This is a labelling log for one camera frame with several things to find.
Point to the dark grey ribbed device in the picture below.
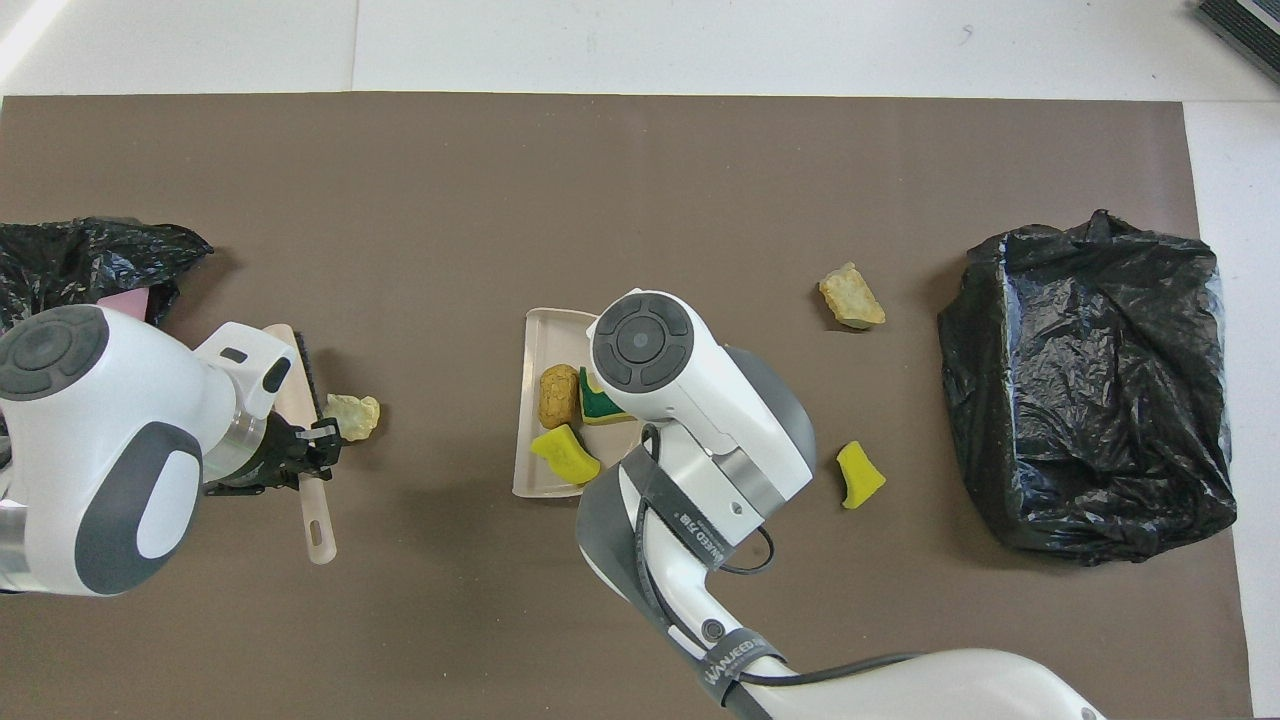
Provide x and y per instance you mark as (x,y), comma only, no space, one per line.
(1245,30)

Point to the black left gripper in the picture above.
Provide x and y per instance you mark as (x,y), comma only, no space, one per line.
(275,455)

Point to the brown table mat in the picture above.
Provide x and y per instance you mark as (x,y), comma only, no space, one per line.
(640,180)

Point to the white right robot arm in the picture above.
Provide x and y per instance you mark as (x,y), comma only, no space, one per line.
(700,400)

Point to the pale beige sponge chunk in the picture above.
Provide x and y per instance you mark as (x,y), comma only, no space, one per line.
(852,297)
(352,415)

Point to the yellow sponge block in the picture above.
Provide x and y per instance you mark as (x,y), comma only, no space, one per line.
(565,455)

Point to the green and yellow sponge piece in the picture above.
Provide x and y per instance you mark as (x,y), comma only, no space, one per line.
(600,408)

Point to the beige brush with black bristles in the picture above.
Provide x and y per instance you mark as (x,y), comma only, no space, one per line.
(312,500)

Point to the small curved yellow sponge piece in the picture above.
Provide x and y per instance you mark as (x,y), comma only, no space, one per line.
(858,475)

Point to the beige plastic dustpan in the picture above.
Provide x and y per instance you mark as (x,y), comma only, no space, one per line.
(548,335)

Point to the black trash bag bin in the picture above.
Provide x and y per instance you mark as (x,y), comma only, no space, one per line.
(1000,400)

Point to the pink bin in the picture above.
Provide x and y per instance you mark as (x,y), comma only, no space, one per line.
(125,298)

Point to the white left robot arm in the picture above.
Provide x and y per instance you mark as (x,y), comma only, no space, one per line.
(100,450)

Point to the orange-brown sponge chunk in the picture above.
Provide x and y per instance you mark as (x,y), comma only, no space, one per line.
(560,396)

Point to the black bag over pink bin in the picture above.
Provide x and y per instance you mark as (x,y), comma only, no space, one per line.
(80,260)

